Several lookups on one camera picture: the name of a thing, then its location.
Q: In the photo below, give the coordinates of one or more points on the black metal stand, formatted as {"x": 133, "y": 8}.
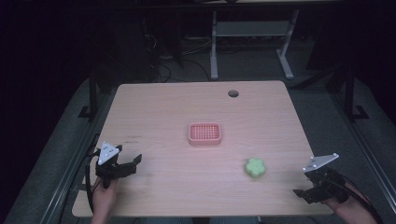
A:
{"x": 92, "y": 96}
{"x": 350, "y": 93}

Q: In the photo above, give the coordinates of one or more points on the green flower-shaped soap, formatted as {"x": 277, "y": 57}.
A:
{"x": 255, "y": 168}

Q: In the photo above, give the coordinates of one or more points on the pink slotted soap dish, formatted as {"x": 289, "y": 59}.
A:
{"x": 205, "y": 133}

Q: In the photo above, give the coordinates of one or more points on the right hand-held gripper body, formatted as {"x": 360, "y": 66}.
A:
{"x": 327, "y": 183}

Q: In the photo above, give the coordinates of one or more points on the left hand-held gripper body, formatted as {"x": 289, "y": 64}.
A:
{"x": 109, "y": 168}

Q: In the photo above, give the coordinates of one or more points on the white metal table frame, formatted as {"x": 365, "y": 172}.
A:
{"x": 249, "y": 28}

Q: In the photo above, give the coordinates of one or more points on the person's left hand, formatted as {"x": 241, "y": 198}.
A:
{"x": 104, "y": 199}

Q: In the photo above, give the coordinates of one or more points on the person's right hand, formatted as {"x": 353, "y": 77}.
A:
{"x": 353, "y": 207}

